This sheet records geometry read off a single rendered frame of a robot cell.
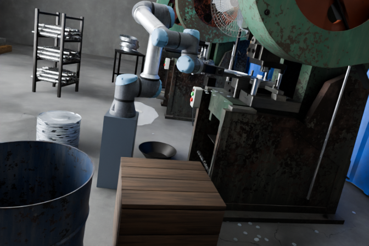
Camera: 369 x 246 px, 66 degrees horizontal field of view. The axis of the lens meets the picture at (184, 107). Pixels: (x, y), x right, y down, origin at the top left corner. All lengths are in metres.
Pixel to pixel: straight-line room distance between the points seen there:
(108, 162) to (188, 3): 1.84
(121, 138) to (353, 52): 1.25
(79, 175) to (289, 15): 1.05
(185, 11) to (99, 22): 5.44
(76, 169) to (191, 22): 2.14
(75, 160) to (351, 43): 1.27
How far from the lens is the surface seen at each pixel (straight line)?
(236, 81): 1.71
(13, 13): 8.66
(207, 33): 3.02
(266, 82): 1.74
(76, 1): 8.31
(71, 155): 1.17
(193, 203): 1.14
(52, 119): 2.19
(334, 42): 1.43
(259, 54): 1.71
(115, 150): 1.70
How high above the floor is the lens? 0.96
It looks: 14 degrees down
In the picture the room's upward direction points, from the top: 10 degrees clockwise
